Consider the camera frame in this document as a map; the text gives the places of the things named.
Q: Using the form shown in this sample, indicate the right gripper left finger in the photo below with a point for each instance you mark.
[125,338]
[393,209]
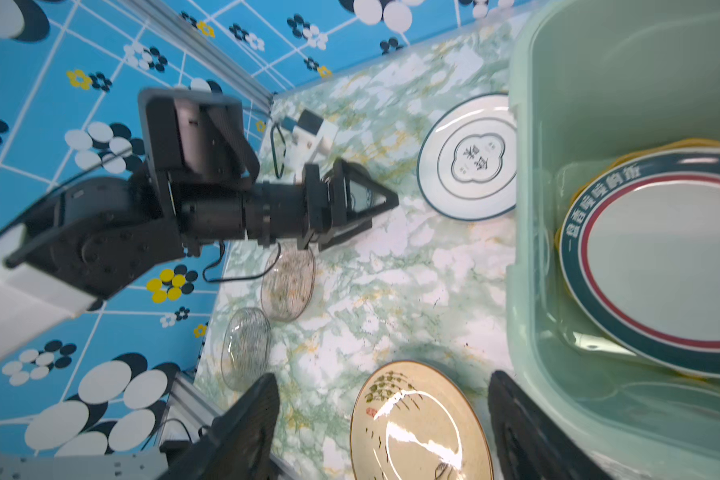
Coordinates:
[231,444]

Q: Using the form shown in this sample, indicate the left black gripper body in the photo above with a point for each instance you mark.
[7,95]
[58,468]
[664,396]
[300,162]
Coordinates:
[326,203]

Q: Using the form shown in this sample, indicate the green red rim white plate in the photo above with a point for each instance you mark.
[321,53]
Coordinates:
[640,255]

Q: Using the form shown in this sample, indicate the light green plastic bin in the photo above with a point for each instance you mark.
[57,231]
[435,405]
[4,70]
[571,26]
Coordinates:
[591,81]

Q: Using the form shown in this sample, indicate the greenish glass plate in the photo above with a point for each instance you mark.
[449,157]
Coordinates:
[246,348]

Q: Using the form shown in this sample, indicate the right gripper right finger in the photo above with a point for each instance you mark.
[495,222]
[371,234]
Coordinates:
[529,445]

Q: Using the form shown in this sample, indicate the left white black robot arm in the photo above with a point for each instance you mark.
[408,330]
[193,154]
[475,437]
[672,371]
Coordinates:
[91,237]

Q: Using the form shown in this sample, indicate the beige bamboo print plate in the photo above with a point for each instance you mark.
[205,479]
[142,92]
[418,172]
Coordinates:
[410,421]

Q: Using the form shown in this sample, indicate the white plate cloud emblem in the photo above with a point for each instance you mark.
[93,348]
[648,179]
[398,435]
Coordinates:
[467,164]

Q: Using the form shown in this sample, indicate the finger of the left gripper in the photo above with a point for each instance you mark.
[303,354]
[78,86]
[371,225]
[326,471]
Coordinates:
[359,198]

